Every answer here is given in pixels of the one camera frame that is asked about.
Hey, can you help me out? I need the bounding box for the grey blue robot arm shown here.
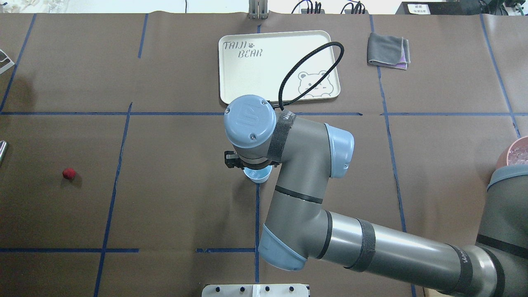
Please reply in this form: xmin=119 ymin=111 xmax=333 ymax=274
xmin=223 ymin=95 xmax=527 ymax=297

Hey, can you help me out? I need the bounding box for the light blue plastic cup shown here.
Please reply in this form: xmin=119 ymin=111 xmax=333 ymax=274
xmin=243 ymin=165 xmax=273 ymax=184

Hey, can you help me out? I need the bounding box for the pile of clear ice cubes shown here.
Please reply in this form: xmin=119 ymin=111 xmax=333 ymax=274
xmin=507 ymin=145 xmax=528 ymax=165

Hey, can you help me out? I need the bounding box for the cream bear serving tray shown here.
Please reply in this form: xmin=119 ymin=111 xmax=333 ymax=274
xmin=218 ymin=30 xmax=341 ymax=104

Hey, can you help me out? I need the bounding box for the grey purple folded cloth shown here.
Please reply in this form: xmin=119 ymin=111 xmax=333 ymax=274
xmin=367 ymin=32 xmax=410 ymax=70

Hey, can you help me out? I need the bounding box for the red strawberry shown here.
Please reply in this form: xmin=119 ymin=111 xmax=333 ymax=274
xmin=62 ymin=167 xmax=77 ymax=180

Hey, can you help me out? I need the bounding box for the black box white label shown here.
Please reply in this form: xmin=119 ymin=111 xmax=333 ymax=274
xmin=395 ymin=0 xmax=486 ymax=15

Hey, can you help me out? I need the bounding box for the pink bowl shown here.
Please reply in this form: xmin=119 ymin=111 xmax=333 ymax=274
xmin=495 ymin=136 xmax=528 ymax=169

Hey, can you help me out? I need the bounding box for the steel muddler black tip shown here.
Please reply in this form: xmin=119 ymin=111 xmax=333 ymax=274
xmin=0 ymin=140 xmax=8 ymax=164

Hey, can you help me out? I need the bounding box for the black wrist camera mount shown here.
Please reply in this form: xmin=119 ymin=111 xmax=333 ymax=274
xmin=224 ymin=151 xmax=245 ymax=170

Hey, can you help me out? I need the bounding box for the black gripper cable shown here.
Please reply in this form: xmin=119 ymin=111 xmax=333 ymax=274
xmin=278 ymin=41 xmax=345 ymax=111

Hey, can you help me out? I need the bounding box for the grey metal clamp post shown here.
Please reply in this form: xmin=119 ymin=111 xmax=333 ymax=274
xmin=248 ymin=0 xmax=269 ymax=19

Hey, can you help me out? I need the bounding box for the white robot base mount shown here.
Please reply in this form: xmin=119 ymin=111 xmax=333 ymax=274
xmin=201 ymin=283 xmax=311 ymax=297

